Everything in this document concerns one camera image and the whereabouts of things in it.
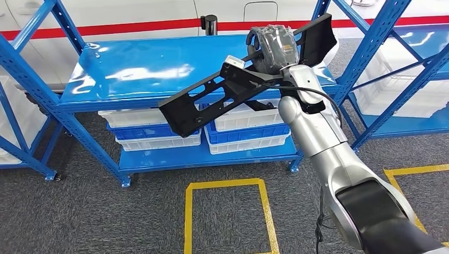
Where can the white plastic crate stack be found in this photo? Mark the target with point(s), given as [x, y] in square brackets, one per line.
[403, 94]
[14, 119]

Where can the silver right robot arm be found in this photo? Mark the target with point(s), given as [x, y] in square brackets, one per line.
[322, 133]

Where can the long black plastic panel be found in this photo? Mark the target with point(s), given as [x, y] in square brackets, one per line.
[182, 119]

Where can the black stanchion post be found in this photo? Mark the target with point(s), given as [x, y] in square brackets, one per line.
[209, 25]

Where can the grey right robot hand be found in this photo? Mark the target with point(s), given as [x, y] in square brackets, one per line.
[277, 49]

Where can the blue metal shelf rack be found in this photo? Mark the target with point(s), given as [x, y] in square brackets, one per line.
[158, 56]
[35, 163]
[403, 126]

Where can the black plastic trim piece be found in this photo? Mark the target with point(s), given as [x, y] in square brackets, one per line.
[261, 105]

